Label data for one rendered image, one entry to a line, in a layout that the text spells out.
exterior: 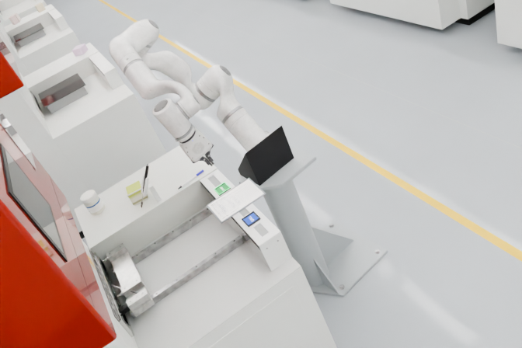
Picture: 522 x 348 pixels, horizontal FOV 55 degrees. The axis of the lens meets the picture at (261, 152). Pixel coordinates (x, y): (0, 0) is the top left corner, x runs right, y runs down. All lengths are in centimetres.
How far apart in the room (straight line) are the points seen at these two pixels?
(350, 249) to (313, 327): 93
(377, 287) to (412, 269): 21
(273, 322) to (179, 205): 66
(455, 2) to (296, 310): 339
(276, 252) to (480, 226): 143
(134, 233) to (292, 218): 75
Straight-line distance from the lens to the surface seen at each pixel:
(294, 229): 251
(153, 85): 191
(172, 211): 224
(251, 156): 217
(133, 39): 209
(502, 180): 321
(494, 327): 260
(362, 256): 290
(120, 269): 217
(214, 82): 228
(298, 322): 203
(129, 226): 221
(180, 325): 191
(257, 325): 192
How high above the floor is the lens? 218
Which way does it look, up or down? 34 degrees down
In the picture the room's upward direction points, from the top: 23 degrees counter-clockwise
